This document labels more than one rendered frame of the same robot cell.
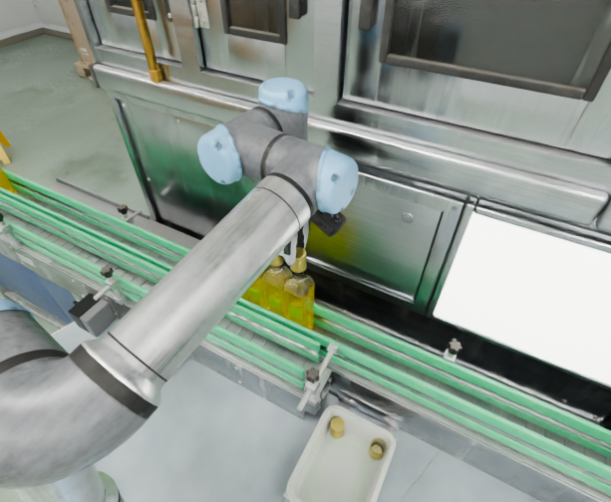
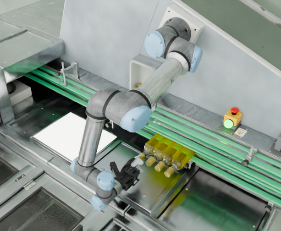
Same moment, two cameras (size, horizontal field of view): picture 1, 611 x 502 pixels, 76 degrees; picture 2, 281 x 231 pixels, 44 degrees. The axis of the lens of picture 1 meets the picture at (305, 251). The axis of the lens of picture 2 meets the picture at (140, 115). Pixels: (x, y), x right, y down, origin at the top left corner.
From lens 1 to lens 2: 137 cm
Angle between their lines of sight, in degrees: 47
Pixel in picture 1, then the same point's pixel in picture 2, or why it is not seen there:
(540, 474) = (92, 85)
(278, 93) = (93, 200)
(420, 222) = (99, 167)
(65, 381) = (90, 111)
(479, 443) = not seen: hidden behind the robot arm
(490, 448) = not seen: hidden behind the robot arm
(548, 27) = (40, 205)
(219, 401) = (203, 97)
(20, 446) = (93, 98)
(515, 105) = (57, 191)
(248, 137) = (93, 181)
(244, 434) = (187, 85)
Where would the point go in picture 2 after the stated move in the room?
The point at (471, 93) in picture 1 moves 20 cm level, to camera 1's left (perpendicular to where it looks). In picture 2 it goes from (65, 198) to (89, 204)
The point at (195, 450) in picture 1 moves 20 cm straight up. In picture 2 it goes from (202, 77) to (183, 93)
